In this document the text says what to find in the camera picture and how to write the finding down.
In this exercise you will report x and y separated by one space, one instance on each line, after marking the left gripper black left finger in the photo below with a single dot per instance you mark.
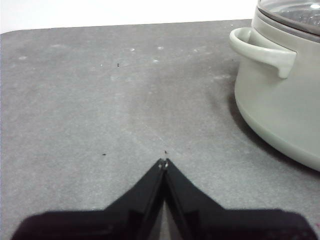
120 220

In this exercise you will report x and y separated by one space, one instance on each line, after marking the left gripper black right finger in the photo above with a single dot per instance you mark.
212 222

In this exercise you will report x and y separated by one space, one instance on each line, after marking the glass lid with green knob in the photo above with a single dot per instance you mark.
287 15

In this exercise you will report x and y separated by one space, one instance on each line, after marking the pale green electric cooking pot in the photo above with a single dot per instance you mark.
275 105

